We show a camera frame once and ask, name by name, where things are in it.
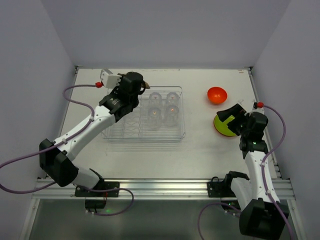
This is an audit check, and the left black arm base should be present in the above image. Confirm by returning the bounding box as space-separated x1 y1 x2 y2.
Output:
74 181 120 213

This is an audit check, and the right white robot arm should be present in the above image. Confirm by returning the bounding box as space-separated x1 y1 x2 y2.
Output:
217 102 289 240

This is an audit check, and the aluminium mounting rail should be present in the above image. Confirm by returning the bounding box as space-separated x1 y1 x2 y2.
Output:
31 178 295 200

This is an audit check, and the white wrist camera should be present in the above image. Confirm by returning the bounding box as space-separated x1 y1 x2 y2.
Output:
251 101 265 114
100 68 122 89

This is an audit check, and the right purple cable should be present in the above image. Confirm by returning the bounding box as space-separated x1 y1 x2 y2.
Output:
197 101 293 240

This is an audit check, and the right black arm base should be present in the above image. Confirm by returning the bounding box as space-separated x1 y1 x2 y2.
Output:
201 171 250 214

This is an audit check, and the clear glass back left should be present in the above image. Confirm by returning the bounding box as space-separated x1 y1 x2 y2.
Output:
148 92 163 108

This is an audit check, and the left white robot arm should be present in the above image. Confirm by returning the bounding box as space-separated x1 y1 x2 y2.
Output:
39 71 150 193

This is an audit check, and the green plate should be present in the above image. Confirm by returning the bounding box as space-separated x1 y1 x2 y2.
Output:
213 115 235 128

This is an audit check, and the clear glass front left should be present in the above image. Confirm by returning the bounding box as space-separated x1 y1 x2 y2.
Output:
147 107 162 130

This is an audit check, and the clear glass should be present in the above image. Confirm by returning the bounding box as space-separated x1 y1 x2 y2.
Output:
148 92 163 108
163 104 180 127
166 92 180 106
147 107 162 130

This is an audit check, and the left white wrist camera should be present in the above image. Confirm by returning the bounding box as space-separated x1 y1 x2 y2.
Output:
100 68 122 89

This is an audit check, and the clear plastic rack tray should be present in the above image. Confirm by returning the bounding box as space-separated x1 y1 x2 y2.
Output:
101 85 187 141

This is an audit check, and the orange bowl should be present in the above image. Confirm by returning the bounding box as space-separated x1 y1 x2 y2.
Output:
207 86 228 105

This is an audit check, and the clear glass back right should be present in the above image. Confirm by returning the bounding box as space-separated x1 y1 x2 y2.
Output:
166 92 180 106

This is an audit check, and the clear glass front right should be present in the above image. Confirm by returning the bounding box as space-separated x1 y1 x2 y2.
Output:
163 104 180 127

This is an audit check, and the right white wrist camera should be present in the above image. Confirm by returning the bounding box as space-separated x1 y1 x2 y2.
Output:
251 101 265 114

